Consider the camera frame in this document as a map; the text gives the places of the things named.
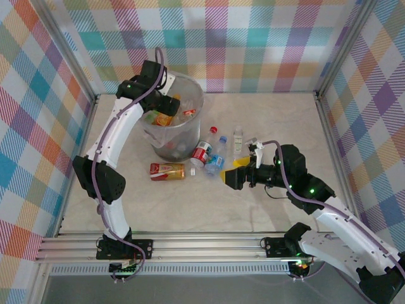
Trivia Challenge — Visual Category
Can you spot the clear bottle green-white label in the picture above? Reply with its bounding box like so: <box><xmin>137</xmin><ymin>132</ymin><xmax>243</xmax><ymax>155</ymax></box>
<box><xmin>233</xmin><ymin>125</ymin><xmax>244</xmax><ymax>161</ymax></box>

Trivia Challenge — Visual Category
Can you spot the blue cap blue label bottle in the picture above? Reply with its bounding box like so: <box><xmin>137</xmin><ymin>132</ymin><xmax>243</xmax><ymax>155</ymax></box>
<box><xmin>204</xmin><ymin>135</ymin><xmax>229</xmax><ymax>177</ymax></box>

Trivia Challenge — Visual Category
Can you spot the orange juice bottle orange cap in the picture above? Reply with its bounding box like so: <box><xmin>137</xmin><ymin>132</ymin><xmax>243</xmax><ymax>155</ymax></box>
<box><xmin>151</xmin><ymin>94</ymin><xmax>182</xmax><ymax>127</ymax></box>

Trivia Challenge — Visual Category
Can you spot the red cap red-white label bottle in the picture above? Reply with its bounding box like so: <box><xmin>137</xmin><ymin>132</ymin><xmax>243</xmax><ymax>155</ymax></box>
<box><xmin>189</xmin><ymin>125</ymin><xmax>220</xmax><ymax>167</ymax></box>

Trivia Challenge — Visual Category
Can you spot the translucent plastic bin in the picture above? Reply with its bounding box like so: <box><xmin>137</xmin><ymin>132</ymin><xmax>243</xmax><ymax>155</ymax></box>
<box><xmin>139</xmin><ymin>74</ymin><xmax>205</xmax><ymax>162</ymax></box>

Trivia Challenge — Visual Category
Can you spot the red gold tea drink carton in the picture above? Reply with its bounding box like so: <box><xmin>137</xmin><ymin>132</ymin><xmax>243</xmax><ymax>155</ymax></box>
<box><xmin>149</xmin><ymin>162</ymin><xmax>187</xmax><ymax>182</ymax></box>

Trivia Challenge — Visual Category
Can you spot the plaid fabric backdrop panel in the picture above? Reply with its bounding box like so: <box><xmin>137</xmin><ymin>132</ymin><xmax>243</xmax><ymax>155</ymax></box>
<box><xmin>0</xmin><ymin>0</ymin><xmax>96</xmax><ymax>298</ymax></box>
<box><xmin>47</xmin><ymin>0</ymin><xmax>365</xmax><ymax>95</ymax></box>
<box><xmin>322</xmin><ymin>0</ymin><xmax>405</xmax><ymax>263</ymax></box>

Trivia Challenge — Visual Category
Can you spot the right green circuit board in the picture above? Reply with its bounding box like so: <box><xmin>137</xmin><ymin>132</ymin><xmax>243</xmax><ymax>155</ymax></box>
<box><xmin>289</xmin><ymin>259</ymin><xmax>314</xmax><ymax>272</ymax></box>

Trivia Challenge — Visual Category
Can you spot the green circuit board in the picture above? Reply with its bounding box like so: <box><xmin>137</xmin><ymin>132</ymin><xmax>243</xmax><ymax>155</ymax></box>
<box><xmin>109</xmin><ymin>261</ymin><xmax>140</xmax><ymax>275</ymax></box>
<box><xmin>289</xmin><ymin>259</ymin><xmax>314</xmax><ymax>272</ymax></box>

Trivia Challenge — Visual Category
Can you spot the left green circuit board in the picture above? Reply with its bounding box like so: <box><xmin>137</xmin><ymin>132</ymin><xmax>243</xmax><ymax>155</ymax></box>
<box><xmin>109</xmin><ymin>261</ymin><xmax>140</xmax><ymax>275</ymax></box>

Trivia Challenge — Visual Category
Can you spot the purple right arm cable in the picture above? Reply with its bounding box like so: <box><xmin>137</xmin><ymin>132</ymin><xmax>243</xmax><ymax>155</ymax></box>
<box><xmin>261</xmin><ymin>140</ymin><xmax>405</xmax><ymax>276</ymax></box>

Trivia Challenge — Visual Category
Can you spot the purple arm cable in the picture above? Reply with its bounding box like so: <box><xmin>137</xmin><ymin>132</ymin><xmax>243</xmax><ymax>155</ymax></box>
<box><xmin>261</xmin><ymin>140</ymin><xmax>405</xmax><ymax>276</ymax></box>
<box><xmin>90</xmin><ymin>47</ymin><xmax>167</xmax><ymax>281</ymax></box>

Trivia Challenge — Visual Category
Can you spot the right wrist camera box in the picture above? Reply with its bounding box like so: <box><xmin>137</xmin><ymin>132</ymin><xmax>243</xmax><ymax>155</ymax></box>
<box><xmin>246</xmin><ymin>137</ymin><xmax>265</xmax><ymax>168</ymax></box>

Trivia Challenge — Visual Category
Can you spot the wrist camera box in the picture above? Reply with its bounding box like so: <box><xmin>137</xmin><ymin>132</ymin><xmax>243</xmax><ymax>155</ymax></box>
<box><xmin>246</xmin><ymin>137</ymin><xmax>265</xmax><ymax>168</ymax></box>
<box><xmin>163</xmin><ymin>74</ymin><xmax>177</xmax><ymax>96</ymax></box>

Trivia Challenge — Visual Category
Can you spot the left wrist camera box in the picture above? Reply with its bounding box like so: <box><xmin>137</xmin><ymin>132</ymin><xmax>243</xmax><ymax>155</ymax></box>
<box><xmin>163</xmin><ymin>74</ymin><xmax>177</xmax><ymax>96</ymax></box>

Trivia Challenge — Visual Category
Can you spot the aluminium side frame rail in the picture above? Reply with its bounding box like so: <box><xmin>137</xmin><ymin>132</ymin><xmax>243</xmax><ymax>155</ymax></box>
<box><xmin>55</xmin><ymin>94</ymin><xmax>101</xmax><ymax>237</ymax></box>
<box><xmin>313</xmin><ymin>93</ymin><xmax>365</xmax><ymax>234</ymax></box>

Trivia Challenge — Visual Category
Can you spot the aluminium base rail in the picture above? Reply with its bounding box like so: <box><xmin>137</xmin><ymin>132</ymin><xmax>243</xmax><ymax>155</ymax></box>
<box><xmin>34</xmin><ymin>231</ymin><xmax>380</xmax><ymax>263</ymax></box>

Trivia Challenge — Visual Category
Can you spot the aluminium frame post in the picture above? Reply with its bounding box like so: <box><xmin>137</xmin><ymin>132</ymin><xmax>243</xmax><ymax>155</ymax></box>
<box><xmin>30</xmin><ymin>0</ymin><xmax>101</xmax><ymax>104</ymax></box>
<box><xmin>315</xmin><ymin>0</ymin><xmax>380</xmax><ymax>98</ymax></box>

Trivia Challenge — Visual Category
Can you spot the slotted grey cable duct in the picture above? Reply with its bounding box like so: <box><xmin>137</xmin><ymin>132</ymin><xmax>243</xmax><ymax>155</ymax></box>
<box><xmin>50</xmin><ymin>265</ymin><xmax>290</xmax><ymax>276</ymax></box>

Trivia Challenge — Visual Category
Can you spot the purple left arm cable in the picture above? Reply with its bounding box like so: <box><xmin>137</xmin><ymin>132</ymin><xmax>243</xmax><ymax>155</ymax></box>
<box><xmin>90</xmin><ymin>47</ymin><xmax>167</xmax><ymax>281</ymax></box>

